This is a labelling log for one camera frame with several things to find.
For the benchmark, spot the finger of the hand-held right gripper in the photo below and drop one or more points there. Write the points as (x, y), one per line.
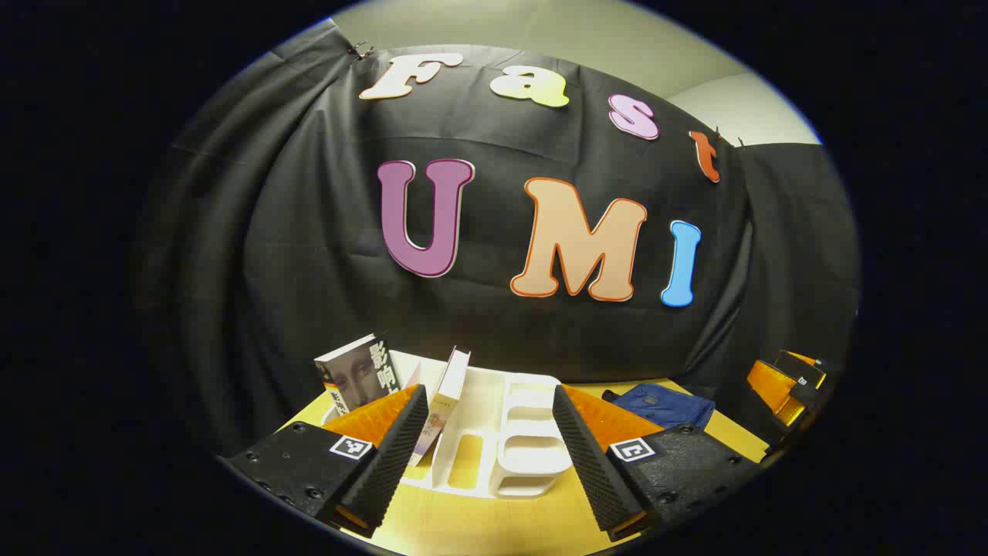
(789, 411)
(772, 380)

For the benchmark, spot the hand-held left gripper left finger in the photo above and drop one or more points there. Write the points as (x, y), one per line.
(394, 455)

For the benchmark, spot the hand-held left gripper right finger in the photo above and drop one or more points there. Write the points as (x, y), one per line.
(590, 463)

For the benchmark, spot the white plastic bookshelf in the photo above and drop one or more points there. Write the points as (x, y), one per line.
(525, 455)

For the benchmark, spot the pink cover book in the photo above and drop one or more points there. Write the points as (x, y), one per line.
(448, 394)

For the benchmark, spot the portrait cover book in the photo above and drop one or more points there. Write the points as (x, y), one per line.
(355, 374)

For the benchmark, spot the blue schoolbag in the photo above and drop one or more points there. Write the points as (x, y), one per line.
(664, 405)

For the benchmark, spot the black backdrop cloth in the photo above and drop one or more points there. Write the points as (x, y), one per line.
(309, 232)

